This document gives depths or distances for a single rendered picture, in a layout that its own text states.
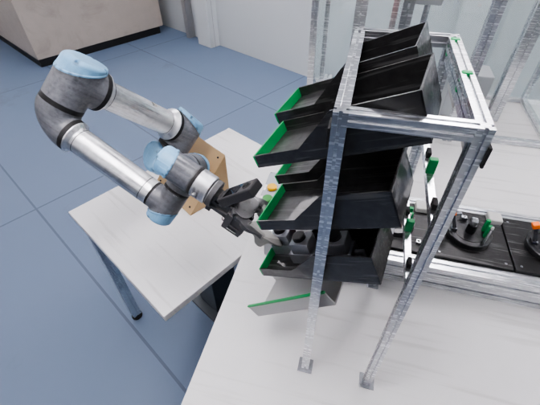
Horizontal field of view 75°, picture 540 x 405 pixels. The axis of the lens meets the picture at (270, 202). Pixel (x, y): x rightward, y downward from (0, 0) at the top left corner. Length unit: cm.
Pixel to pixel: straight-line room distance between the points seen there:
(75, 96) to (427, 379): 121
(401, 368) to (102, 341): 164
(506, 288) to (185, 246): 109
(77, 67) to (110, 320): 160
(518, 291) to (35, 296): 248
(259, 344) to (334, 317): 25
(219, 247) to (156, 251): 24
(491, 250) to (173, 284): 107
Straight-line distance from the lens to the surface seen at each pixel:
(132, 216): 155
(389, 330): 83
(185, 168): 84
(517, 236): 147
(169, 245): 139
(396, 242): 126
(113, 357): 221
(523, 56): 223
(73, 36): 600
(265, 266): 85
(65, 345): 237
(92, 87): 108
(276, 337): 113
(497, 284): 132
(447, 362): 121
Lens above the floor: 188
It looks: 43 degrees down
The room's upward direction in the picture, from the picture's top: 1 degrees counter-clockwise
